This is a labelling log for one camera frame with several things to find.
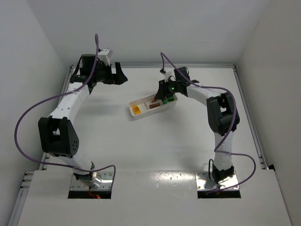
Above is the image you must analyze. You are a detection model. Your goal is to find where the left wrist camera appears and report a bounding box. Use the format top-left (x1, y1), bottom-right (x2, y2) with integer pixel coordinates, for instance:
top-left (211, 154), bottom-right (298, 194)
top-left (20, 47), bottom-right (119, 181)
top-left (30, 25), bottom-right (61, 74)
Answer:
top-left (97, 48), bottom-right (113, 65)

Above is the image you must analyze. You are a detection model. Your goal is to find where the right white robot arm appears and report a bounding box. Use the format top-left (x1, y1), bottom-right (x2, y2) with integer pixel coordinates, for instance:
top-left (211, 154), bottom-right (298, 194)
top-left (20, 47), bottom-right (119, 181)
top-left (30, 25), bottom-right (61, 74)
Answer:
top-left (154, 67), bottom-right (240, 183)

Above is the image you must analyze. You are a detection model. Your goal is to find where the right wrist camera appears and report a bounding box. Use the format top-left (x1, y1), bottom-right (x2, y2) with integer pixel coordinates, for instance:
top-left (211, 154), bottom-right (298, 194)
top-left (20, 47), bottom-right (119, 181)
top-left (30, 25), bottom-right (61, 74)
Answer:
top-left (160, 67), bottom-right (173, 82)

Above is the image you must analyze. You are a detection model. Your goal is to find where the yellow curved lego brick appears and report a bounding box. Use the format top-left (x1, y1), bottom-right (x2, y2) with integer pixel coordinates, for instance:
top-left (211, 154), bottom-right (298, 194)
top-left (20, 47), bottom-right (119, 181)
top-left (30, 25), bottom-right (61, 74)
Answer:
top-left (132, 106), bottom-right (141, 115)

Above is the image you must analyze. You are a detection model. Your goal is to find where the metal base plate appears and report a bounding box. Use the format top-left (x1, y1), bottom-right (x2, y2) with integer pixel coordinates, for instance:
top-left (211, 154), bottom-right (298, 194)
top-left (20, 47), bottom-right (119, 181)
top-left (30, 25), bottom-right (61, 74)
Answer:
top-left (196, 171), bottom-right (239, 192)
top-left (70, 172), bottom-right (113, 191)

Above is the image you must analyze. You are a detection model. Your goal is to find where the purple cable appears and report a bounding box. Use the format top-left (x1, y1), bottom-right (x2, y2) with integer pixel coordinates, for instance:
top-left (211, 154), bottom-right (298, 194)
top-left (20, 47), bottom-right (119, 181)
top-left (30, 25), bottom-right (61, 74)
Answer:
top-left (14, 33), bottom-right (116, 188)
top-left (159, 52), bottom-right (257, 194)

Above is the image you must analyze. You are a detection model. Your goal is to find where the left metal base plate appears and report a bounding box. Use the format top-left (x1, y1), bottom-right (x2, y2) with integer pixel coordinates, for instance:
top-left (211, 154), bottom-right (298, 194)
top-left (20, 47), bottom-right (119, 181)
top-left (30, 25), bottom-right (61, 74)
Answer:
top-left (70, 172), bottom-right (113, 191)

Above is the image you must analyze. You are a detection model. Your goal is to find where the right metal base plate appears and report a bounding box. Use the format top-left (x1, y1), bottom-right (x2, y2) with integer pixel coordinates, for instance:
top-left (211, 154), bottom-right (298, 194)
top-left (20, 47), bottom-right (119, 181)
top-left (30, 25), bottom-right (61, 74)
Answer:
top-left (196, 171), bottom-right (239, 192)

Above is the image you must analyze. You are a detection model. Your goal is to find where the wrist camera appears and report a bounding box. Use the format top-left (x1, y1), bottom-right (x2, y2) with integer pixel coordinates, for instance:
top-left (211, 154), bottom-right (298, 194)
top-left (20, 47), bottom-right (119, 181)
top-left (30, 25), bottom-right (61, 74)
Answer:
top-left (160, 67), bottom-right (173, 82)
top-left (97, 48), bottom-right (113, 65)

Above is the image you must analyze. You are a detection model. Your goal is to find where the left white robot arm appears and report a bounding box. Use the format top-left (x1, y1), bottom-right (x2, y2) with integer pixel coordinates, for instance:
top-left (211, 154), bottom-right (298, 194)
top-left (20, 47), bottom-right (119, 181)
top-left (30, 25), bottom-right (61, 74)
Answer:
top-left (38, 49), bottom-right (128, 187)

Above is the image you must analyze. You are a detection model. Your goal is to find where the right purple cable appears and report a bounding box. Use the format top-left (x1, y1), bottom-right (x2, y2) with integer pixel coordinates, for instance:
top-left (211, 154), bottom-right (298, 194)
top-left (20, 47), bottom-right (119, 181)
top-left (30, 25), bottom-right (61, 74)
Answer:
top-left (159, 52), bottom-right (257, 194)

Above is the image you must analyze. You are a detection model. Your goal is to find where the white three-compartment tray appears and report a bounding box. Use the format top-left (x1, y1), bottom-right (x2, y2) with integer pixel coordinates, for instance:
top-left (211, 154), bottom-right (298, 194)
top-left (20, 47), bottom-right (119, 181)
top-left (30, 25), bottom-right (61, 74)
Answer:
top-left (128, 94), bottom-right (178, 120)

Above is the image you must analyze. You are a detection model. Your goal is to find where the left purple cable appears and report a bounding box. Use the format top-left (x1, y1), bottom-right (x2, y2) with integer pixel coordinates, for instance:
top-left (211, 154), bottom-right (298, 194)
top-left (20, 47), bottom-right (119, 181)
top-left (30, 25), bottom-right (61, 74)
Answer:
top-left (14, 33), bottom-right (116, 188)

